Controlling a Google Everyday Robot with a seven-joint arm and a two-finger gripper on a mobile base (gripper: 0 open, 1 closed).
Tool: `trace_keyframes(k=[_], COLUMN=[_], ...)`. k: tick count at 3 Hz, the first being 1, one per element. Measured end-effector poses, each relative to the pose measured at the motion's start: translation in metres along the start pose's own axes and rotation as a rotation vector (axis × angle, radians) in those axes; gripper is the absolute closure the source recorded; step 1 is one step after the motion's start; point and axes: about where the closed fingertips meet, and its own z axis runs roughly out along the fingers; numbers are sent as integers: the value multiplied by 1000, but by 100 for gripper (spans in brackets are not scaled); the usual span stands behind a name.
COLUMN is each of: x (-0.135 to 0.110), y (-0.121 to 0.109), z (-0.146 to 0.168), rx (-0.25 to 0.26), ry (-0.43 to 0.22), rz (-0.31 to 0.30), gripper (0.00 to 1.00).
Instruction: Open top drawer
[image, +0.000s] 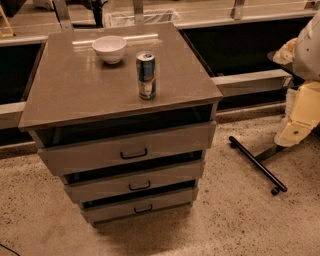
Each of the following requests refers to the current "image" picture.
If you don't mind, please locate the dark round side table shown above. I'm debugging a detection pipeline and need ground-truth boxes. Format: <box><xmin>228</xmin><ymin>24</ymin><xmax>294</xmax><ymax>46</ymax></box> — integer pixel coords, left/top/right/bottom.
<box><xmin>267</xmin><ymin>50</ymin><xmax>304</xmax><ymax>87</ymax></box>

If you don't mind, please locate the white ceramic bowl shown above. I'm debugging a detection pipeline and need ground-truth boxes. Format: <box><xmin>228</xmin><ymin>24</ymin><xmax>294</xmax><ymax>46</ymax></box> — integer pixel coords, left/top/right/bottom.
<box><xmin>92</xmin><ymin>36</ymin><xmax>127</xmax><ymax>64</ymax></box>

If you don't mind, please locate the grey top drawer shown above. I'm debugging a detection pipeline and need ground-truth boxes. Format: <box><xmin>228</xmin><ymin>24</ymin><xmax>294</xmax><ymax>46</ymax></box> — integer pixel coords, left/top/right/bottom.
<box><xmin>38</xmin><ymin>121</ymin><xmax>216</xmax><ymax>176</ymax></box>

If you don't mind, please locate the blue silver drink can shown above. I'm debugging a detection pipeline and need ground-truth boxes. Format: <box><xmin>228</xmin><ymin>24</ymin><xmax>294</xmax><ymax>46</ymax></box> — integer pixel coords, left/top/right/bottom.
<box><xmin>136</xmin><ymin>51</ymin><xmax>156</xmax><ymax>100</ymax></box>

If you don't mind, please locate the yellow wooden object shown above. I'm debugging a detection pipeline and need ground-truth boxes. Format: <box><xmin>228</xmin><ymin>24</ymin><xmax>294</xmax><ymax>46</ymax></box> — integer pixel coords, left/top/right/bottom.
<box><xmin>0</xmin><ymin>5</ymin><xmax>14</xmax><ymax>38</ymax></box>

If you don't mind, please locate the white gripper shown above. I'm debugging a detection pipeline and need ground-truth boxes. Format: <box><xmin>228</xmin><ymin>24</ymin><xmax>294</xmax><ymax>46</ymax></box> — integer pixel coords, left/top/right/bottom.
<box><xmin>274</xmin><ymin>82</ymin><xmax>320</xmax><ymax>147</ymax></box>

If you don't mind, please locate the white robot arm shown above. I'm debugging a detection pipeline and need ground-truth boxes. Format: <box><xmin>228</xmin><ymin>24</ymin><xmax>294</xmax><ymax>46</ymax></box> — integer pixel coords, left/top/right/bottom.
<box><xmin>272</xmin><ymin>11</ymin><xmax>320</xmax><ymax>147</ymax></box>

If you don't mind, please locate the clear plastic bin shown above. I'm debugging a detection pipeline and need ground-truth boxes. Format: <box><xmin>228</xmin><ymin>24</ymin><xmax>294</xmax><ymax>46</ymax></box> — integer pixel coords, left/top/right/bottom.
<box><xmin>103</xmin><ymin>8</ymin><xmax>180</xmax><ymax>28</ymax></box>

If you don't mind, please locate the black floor cable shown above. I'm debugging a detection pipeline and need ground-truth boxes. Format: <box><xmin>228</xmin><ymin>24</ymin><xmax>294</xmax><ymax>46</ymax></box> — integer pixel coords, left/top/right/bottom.
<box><xmin>0</xmin><ymin>243</ymin><xmax>22</xmax><ymax>256</ymax></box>

